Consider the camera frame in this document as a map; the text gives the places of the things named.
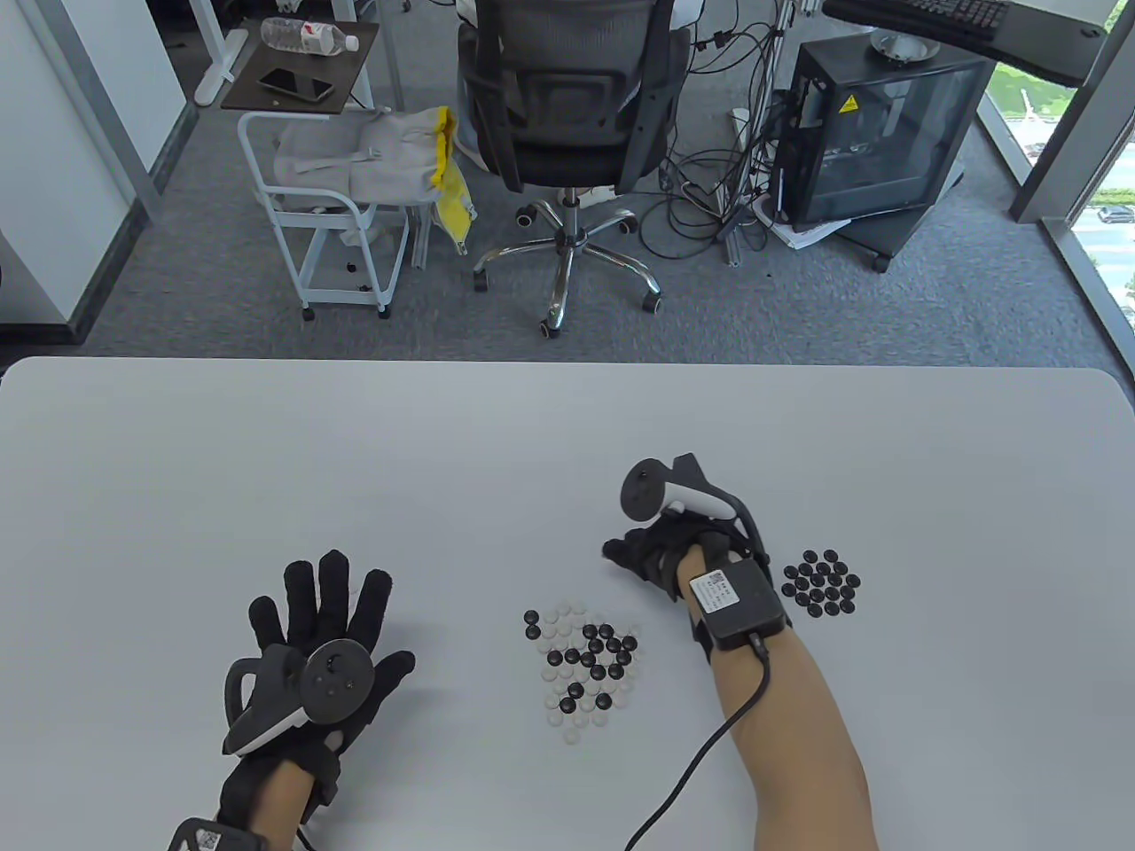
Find white desk leg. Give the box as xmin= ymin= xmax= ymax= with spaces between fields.
xmin=191 ymin=0 xmax=251 ymax=109

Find black labelled wrist camera box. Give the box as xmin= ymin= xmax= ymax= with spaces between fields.
xmin=689 ymin=558 xmax=793 ymax=652

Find person's right forearm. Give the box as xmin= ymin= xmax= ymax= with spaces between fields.
xmin=676 ymin=548 xmax=879 ymax=851

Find black wrist box cable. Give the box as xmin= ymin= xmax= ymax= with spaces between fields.
xmin=625 ymin=631 xmax=772 ymax=850

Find tangle of black floor cables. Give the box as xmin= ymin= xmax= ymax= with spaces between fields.
xmin=638 ymin=0 xmax=790 ymax=262

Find brown side table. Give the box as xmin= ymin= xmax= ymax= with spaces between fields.
xmin=220 ymin=20 xmax=380 ymax=114

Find black patterned wrist camera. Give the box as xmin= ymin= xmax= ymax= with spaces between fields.
xmin=168 ymin=817 xmax=267 ymax=851

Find person's right hand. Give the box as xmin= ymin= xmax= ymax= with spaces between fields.
xmin=603 ymin=519 xmax=765 ymax=604

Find grey fabric bag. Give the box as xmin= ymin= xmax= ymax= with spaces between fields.
xmin=273 ymin=111 xmax=444 ymax=209

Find black and white controller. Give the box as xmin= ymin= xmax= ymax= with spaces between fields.
xmin=618 ymin=454 xmax=771 ymax=568
xmin=222 ymin=640 xmax=376 ymax=757

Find black wheeled platform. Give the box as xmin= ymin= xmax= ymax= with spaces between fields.
xmin=838 ymin=191 xmax=963 ymax=274

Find black computer case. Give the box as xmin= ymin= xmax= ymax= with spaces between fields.
xmin=776 ymin=37 xmax=996 ymax=233

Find black smartphone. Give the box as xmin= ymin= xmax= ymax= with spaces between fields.
xmin=257 ymin=67 xmax=336 ymax=102

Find black keyboard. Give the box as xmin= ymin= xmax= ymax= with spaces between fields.
xmin=873 ymin=0 xmax=1012 ymax=43

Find clear plastic water bottle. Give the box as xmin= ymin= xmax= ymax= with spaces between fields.
xmin=261 ymin=16 xmax=361 ymax=57

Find black mesh office chair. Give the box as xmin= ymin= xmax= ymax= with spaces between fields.
xmin=457 ymin=0 xmax=693 ymax=342

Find black and white right controller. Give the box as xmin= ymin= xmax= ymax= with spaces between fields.
xmin=618 ymin=454 xmax=771 ymax=568

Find black and white left controller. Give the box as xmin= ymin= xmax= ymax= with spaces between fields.
xmin=222 ymin=640 xmax=376 ymax=757

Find cluster of black go stones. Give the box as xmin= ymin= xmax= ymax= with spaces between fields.
xmin=780 ymin=550 xmax=861 ymax=617

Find pile of mixed go stones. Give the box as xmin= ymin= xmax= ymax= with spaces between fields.
xmin=523 ymin=603 xmax=644 ymax=746

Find white papers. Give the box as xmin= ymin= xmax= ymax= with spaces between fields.
xmin=754 ymin=195 xmax=852 ymax=249

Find white rolling cart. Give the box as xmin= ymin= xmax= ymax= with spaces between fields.
xmin=238 ymin=111 xmax=411 ymax=322

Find yellow plastic bag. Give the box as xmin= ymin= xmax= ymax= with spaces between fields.
xmin=429 ymin=106 xmax=477 ymax=256

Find person's left hand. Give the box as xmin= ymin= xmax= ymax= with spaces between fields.
xmin=217 ymin=550 xmax=416 ymax=830

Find grey window pillar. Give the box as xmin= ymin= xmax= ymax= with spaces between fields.
xmin=1009 ymin=0 xmax=1135 ymax=227

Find aluminium frame post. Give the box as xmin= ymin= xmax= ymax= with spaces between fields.
xmin=725 ymin=0 xmax=795 ymax=267

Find round silver stand base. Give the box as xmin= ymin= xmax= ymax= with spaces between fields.
xmin=869 ymin=25 xmax=941 ymax=65

